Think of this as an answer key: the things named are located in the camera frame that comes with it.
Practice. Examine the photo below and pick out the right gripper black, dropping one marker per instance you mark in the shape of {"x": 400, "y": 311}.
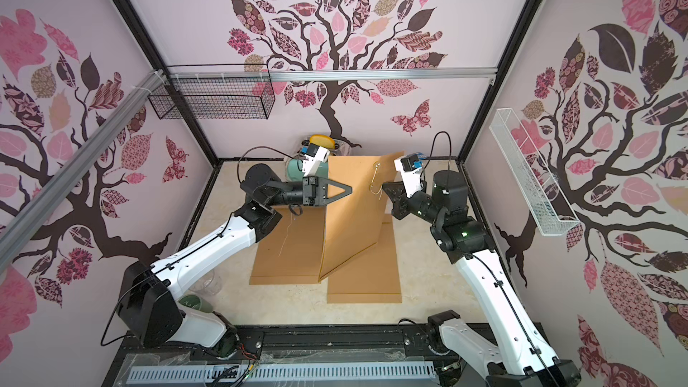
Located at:
{"x": 401, "y": 193}

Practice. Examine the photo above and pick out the mint green toaster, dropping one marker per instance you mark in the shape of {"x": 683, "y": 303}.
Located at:
{"x": 294, "y": 164}

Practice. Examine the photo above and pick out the white wire shelf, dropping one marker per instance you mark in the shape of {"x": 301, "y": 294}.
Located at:
{"x": 520, "y": 142}

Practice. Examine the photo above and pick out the brown file bag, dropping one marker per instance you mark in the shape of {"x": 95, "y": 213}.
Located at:
{"x": 372, "y": 277}
{"x": 292, "y": 253}
{"x": 353, "y": 224}

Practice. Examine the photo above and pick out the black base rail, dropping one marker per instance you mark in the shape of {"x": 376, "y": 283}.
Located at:
{"x": 405, "y": 341}

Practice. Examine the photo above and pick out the aluminium rail back wall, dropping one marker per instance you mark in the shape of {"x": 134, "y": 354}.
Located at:
{"x": 351, "y": 75}

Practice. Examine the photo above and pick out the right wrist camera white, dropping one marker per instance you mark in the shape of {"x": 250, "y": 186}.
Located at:
{"x": 411, "y": 169}

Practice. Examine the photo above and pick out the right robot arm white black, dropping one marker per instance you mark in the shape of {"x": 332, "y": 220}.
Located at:
{"x": 519, "y": 355}

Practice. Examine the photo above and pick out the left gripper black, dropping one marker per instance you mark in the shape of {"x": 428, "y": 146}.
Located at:
{"x": 313, "y": 191}

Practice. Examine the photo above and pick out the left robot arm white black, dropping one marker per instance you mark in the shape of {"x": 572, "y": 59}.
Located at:
{"x": 149, "y": 297}

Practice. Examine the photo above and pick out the aluminium rail wall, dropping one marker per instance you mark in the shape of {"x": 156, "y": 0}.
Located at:
{"x": 351, "y": 75}
{"x": 28, "y": 221}

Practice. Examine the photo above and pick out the white slotted cable duct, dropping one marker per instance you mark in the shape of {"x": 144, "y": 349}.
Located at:
{"x": 283, "y": 374}

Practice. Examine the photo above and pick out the aluminium rail left wall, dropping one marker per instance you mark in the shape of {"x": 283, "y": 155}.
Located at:
{"x": 28, "y": 221}

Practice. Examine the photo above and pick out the black wire basket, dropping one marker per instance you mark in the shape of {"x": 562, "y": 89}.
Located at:
{"x": 244, "y": 92}

